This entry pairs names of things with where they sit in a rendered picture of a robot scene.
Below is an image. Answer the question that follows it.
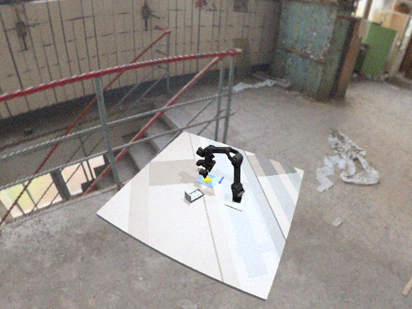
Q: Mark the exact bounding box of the light blue flat mat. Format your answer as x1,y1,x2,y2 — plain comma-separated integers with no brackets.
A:
196,174,219,188

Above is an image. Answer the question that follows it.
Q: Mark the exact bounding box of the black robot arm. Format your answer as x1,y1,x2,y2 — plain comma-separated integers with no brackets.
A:
196,145,245,203

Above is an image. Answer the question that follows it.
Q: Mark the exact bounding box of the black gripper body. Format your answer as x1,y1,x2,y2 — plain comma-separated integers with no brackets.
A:
199,160,216,176

